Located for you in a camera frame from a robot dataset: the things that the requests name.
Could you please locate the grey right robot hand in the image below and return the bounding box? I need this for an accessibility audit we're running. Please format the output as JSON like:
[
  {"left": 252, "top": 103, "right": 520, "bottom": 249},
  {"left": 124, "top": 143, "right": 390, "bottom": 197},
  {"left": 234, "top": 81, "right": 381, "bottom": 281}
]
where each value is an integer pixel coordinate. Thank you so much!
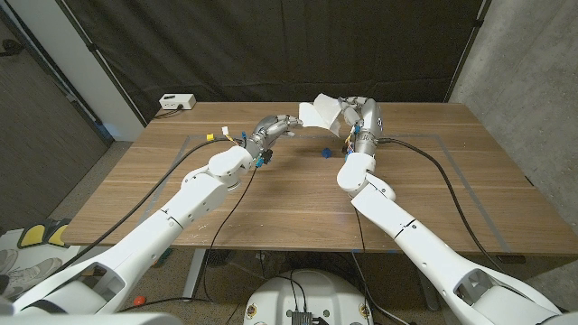
[{"left": 338, "top": 96, "right": 385, "bottom": 157}]

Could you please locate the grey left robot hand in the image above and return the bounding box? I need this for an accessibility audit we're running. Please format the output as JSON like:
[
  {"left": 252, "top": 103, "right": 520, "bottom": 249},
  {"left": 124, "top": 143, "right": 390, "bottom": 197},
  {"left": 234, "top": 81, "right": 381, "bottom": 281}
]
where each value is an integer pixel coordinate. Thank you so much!
[{"left": 245, "top": 114, "right": 303, "bottom": 159}]

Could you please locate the grey tape outline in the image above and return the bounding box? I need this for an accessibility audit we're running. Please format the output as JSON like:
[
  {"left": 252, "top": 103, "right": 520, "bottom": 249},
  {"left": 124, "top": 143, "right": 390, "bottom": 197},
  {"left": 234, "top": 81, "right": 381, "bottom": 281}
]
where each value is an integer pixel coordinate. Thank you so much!
[{"left": 128, "top": 133, "right": 511, "bottom": 254}]

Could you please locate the black backdrop curtain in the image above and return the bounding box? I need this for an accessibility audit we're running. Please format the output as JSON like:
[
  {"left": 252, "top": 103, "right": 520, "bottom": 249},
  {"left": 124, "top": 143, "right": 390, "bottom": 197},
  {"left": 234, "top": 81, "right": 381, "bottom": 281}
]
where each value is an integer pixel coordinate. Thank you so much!
[{"left": 56, "top": 0, "right": 491, "bottom": 124}]

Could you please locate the white power strip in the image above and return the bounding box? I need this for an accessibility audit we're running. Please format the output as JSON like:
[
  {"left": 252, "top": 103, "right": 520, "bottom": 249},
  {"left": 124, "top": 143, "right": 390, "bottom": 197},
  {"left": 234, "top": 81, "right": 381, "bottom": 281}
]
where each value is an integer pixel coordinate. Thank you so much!
[{"left": 158, "top": 93, "right": 197, "bottom": 111}]

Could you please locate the black backdrop stand pole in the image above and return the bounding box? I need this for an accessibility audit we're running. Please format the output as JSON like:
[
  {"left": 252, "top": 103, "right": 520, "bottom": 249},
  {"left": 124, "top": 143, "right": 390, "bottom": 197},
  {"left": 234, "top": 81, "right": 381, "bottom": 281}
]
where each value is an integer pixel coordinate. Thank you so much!
[
  {"left": 56, "top": 0, "right": 148, "bottom": 127},
  {"left": 444, "top": 0, "right": 493, "bottom": 103}
]

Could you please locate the black round fan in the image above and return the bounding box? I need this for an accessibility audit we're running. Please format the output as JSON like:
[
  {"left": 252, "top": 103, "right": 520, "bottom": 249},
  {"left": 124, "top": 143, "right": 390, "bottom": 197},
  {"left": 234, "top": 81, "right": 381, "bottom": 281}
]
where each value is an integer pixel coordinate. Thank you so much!
[{"left": 205, "top": 249, "right": 232, "bottom": 267}]

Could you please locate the grey table leg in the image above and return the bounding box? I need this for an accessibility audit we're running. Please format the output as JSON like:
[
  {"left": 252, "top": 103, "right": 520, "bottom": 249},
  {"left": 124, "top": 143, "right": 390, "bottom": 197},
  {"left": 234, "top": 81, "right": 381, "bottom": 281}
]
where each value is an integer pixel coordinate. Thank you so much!
[
  {"left": 410, "top": 256, "right": 442, "bottom": 312},
  {"left": 182, "top": 248, "right": 208, "bottom": 302}
]

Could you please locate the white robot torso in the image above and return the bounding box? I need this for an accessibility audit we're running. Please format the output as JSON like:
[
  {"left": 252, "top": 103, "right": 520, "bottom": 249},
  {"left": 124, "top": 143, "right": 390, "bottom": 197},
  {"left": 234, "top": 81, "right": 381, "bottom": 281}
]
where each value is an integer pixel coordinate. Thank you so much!
[{"left": 242, "top": 269, "right": 375, "bottom": 325}]

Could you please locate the black box on torso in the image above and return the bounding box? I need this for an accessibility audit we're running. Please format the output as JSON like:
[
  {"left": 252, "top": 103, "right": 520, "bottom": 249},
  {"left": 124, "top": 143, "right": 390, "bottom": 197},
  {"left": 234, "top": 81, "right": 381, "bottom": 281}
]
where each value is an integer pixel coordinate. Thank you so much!
[{"left": 291, "top": 310, "right": 317, "bottom": 325}]

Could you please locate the yellow and black foot pedal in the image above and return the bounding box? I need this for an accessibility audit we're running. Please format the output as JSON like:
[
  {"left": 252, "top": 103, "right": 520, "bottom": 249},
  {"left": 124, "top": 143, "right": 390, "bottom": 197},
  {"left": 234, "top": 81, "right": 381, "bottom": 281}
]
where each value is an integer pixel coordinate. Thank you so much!
[{"left": 16, "top": 218, "right": 72, "bottom": 250}]

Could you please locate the grey sneaker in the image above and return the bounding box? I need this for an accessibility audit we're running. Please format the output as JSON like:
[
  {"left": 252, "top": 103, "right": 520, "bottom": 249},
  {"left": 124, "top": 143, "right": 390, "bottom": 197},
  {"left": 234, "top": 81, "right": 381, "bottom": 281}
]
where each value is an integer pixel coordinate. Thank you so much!
[
  {"left": 0, "top": 248, "right": 19, "bottom": 276},
  {"left": 0, "top": 256, "right": 63, "bottom": 299}
]

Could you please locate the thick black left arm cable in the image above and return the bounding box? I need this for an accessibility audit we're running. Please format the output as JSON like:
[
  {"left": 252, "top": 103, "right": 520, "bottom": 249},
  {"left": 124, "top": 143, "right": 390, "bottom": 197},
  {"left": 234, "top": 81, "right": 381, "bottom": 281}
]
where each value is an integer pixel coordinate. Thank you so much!
[{"left": 47, "top": 137, "right": 247, "bottom": 279}]

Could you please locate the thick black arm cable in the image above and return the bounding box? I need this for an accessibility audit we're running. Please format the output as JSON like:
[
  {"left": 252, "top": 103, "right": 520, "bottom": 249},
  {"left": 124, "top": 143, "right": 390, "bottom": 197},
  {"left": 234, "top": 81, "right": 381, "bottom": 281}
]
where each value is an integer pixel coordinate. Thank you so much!
[
  {"left": 378, "top": 137, "right": 509, "bottom": 276},
  {"left": 47, "top": 137, "right": 247, "bottom": 279}
]

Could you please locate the black power strip cable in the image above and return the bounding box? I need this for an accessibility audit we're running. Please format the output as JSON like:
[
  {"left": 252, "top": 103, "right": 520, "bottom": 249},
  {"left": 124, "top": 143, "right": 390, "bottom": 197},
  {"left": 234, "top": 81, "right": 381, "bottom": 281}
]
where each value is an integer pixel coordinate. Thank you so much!
[{"left": 153, "top": 104, "right": 184, "bottom": 120}]

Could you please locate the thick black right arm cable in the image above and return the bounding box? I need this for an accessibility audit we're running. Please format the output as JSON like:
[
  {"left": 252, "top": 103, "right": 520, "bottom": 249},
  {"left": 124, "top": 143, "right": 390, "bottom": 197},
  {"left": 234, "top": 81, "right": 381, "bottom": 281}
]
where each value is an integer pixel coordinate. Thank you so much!
[{"left": 378, "top": 137, "right": 509, "bottom": 276}]

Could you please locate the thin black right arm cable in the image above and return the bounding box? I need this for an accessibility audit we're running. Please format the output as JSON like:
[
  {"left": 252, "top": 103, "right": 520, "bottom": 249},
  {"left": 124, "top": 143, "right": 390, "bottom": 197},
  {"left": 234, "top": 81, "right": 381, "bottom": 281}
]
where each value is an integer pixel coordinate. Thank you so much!
[{"left": 353, "top": 209, "right": 366, "bottom": 253}]

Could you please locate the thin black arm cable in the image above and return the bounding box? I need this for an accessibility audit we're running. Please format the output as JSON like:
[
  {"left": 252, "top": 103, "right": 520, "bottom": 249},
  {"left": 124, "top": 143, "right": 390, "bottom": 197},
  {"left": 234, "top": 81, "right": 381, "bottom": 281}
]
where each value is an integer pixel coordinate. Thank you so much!
[
  {"left": 117, "top": 162, "right": 261, "bottom": 314},
  {"left": 353, "top": 209, "right": 366, "bottom": 253}
]

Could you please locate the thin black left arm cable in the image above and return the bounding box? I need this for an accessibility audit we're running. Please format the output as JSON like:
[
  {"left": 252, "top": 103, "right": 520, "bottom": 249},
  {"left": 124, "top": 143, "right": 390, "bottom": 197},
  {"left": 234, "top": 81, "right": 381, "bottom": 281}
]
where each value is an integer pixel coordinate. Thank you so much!
[{"left": 117, "top": 162, "right": 261, "bottom": 314}]

